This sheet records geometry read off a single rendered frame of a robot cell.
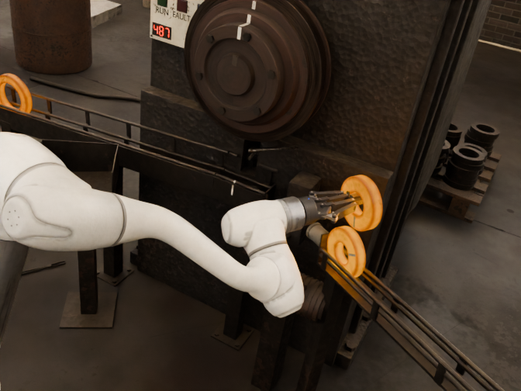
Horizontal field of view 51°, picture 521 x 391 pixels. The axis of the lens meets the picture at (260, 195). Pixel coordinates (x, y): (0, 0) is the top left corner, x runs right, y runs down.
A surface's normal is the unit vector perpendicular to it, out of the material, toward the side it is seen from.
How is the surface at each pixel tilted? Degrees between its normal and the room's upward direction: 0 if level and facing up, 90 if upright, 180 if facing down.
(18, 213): 68
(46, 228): 80
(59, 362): 0
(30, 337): 0
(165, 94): 0
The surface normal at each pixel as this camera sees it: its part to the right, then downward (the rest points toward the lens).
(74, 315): 0.14, -0.84
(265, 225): 0.33, -0.30
